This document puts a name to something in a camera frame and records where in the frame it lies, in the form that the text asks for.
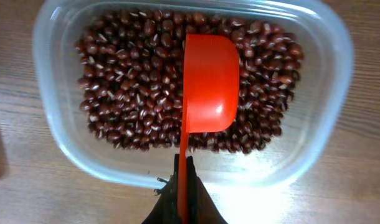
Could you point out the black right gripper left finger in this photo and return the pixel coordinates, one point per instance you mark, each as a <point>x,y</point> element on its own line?
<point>165,210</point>

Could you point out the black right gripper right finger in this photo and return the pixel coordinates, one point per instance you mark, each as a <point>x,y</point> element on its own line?
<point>201,208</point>

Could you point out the orange measuring scoop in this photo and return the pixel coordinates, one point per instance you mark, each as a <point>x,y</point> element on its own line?
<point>210,96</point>

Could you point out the red beans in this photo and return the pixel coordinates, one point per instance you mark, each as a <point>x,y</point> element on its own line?
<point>132,78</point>

